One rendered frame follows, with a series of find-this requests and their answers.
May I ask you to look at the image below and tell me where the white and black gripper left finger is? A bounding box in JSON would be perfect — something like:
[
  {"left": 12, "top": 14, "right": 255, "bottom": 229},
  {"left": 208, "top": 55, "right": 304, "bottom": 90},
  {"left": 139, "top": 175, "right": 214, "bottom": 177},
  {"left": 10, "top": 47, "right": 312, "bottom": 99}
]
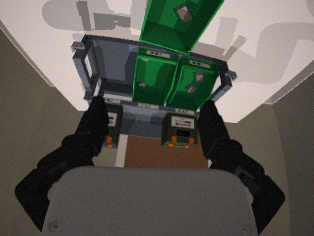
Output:
[{"left": 14, "top": 96, "right": 109, "bottom": 232}]

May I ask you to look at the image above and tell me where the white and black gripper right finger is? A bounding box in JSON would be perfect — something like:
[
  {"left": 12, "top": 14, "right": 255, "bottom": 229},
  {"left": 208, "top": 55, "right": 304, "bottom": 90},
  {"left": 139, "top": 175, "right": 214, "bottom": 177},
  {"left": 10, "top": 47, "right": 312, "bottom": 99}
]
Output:
[{"left": 197, "top": 100, "right": 285, "bottom": 236}]

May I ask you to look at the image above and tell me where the green bin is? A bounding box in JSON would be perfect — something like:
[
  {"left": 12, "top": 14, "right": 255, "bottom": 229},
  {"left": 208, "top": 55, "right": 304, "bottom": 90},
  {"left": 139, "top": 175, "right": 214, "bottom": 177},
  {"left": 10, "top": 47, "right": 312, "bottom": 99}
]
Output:
[
  {"left": 166, "top": 56, "right": 218, "bottom": 111},
  {"left": 132, "top": 47, "right": 178, "bottom": 105},
  {"left": 139, "top": 0, "right": 225, "bottom": 55}
]

